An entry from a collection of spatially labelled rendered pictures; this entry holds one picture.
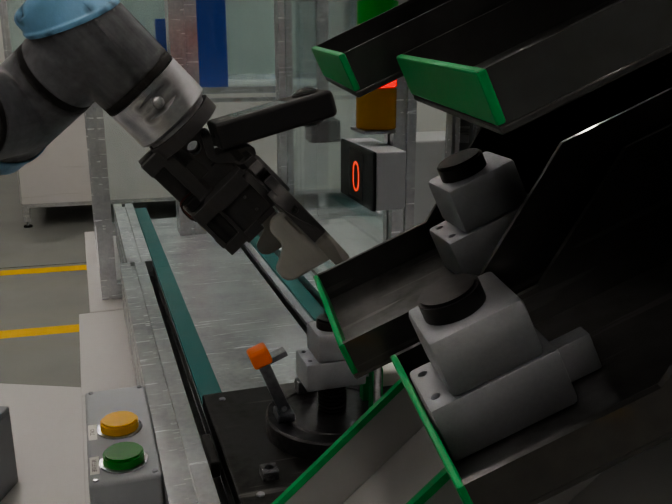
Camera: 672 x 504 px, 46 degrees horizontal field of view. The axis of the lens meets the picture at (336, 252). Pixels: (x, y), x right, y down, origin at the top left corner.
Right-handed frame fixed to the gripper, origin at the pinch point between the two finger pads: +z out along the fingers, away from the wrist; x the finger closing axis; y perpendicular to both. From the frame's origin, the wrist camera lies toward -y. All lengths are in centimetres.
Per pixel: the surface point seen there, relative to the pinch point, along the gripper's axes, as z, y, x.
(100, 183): -8, 20, -82
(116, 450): -0.9, 29.6, -1.9
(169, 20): -19, -13, -105
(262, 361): 2.3, 12.9, 0.9
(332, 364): 7.6, 8.3, 2.1
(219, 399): 7.1, 20.9, -10.0
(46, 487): 2.1, 43.2, -16.1
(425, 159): 45, -35, -103
